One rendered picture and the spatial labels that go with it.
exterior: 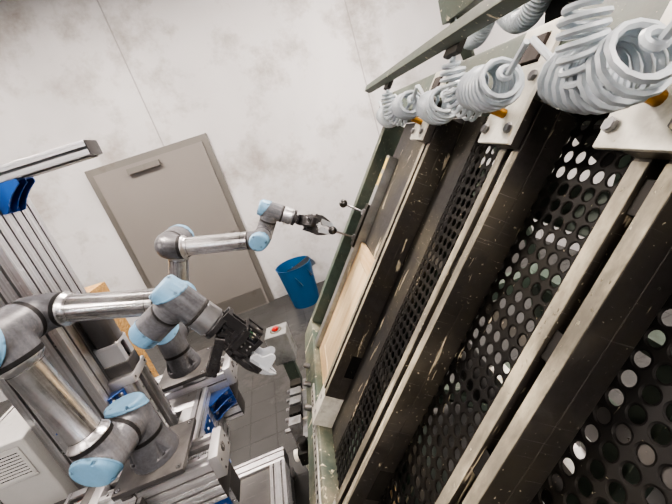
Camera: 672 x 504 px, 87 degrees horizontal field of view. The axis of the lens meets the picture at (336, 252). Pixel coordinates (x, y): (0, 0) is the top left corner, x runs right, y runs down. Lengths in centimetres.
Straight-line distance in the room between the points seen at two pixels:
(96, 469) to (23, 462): 50
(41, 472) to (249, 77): 379
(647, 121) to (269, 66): 418
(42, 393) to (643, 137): 125
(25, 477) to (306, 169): 363
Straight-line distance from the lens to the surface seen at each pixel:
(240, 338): 90
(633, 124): 48
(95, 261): 496
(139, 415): 134
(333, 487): 125
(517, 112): 66
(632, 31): 41
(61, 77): 483
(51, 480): 175
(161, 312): 90
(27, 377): 119
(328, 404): 133
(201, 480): 146
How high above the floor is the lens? 185
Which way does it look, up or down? 19 degrees down
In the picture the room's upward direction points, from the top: 18 degrees counter-clockwise
